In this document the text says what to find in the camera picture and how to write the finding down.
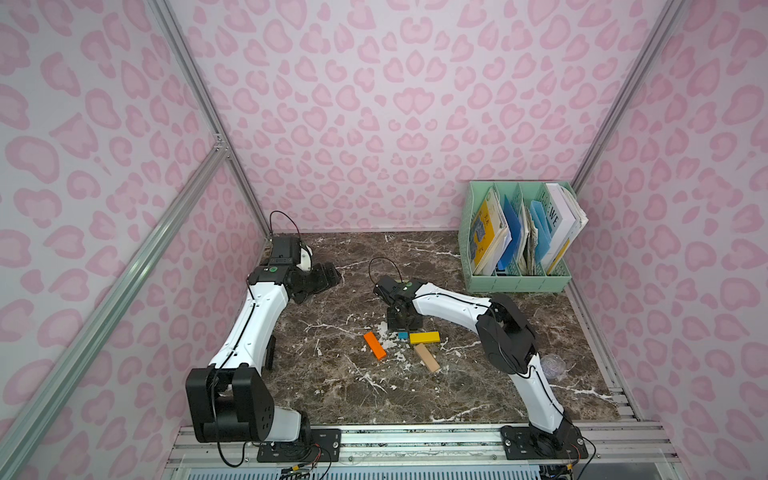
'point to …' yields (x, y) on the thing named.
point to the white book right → (566, 218)
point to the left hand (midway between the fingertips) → (329, 276)
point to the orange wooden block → (374, 344)
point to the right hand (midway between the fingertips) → (396, 327)
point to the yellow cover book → (488, 224)
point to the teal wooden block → (403, 335)
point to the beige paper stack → (528, 244)
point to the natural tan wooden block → (429, 359)
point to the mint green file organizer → (488, 278)
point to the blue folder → (515, 230)
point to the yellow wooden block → (424, 337)
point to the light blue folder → (541, 223)
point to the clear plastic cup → (553, 366)
